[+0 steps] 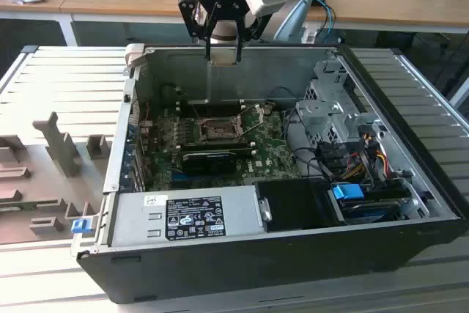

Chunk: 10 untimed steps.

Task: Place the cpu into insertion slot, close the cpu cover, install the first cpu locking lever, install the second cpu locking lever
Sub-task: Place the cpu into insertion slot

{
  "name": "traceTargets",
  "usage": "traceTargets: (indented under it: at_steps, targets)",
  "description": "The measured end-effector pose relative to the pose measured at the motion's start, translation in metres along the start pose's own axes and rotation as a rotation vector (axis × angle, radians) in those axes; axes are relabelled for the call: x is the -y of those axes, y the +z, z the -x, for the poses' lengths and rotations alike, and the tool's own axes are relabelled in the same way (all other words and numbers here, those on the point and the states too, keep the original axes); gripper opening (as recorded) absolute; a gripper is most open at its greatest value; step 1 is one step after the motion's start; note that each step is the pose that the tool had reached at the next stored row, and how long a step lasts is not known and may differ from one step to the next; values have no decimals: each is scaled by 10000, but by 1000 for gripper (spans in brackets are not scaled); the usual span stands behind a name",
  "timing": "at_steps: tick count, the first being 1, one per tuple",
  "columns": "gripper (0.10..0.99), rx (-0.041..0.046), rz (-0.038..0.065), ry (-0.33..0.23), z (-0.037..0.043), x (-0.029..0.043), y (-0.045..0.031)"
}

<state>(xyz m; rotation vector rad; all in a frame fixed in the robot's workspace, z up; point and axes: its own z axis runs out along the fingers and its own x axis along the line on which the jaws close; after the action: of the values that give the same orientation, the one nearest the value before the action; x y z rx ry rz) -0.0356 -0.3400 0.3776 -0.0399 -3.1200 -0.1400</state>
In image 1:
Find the blue disk carrier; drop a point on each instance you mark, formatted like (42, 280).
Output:
(346, 193)

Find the black graphics card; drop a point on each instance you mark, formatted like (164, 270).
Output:
(209, 162)

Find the beige plastic case latch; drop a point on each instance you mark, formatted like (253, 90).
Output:
(133, 54)

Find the black RAM slots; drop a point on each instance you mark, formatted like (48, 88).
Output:
(216, 146)
(220, 109)

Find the green motherboard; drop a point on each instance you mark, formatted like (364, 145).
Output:
(271, 144)

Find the silver CPU plate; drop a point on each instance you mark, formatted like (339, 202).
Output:
(223, 62)

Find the grey power supply unit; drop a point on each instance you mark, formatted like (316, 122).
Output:
(128, 225)

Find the black PC case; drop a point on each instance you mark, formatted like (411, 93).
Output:
(220, 265)

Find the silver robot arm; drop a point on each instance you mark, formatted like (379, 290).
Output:
(223, 32)

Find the metal drive cage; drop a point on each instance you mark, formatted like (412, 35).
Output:
(322, 115)

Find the green RAM stick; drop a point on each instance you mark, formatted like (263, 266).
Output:
(36, 204)

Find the pale blue teach pendant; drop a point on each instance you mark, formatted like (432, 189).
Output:
(293, 16)

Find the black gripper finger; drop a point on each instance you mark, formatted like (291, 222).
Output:
(240, 27)
(187, 9)

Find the blue case latch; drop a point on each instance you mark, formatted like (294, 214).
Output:
(81, 226)

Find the grey parts rack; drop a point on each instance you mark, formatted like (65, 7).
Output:
(44, 181)

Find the black disk drive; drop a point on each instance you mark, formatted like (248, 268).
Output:
(381, 203)

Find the CPU socket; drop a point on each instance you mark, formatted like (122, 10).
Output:
(216, 131)

